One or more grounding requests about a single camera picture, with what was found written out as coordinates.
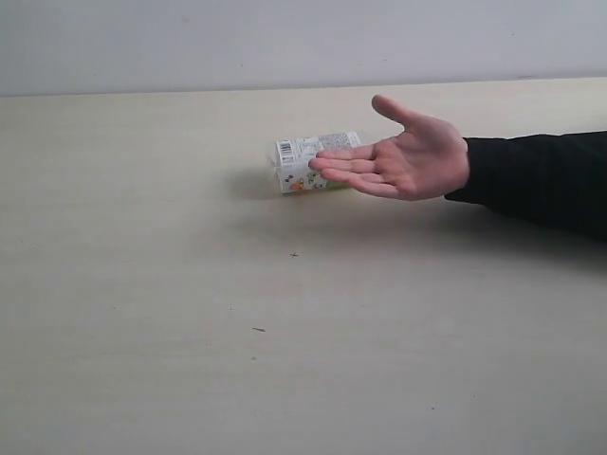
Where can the person's open hand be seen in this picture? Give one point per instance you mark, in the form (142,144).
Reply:
(428,159)

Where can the square clear bottle white label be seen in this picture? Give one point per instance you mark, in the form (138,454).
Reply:
(291,158)

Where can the black sleeved forearm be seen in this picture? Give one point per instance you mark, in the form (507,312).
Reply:
(553,181)

